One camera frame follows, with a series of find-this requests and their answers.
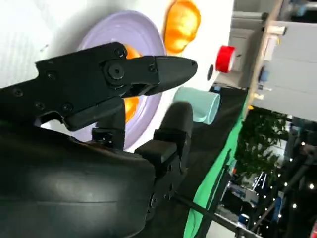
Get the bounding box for pale green mug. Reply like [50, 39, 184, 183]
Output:
[172, 86, 221, 125]

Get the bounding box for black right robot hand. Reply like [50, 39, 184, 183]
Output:
[0, 42, 199, 238]

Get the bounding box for red tape roll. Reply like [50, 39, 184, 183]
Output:
[214, 45, 236, 74]

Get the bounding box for green cloth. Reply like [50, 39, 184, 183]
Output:
[183, 93, 254, 238]

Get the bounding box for wooden board partition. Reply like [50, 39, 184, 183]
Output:
[247, 0, 289, 108]

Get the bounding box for green plant with lights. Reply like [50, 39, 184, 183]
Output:
[234, 108, 294, 185]

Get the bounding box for black cloth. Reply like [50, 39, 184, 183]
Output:
[158, 85, 248, 238]

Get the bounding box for orange white toy bread roll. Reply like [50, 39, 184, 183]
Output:
[162, 0, 202, 56]
[122, 44, 143, 125]

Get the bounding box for lilac plate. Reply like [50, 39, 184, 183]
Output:
[71, 10, 166, 152]

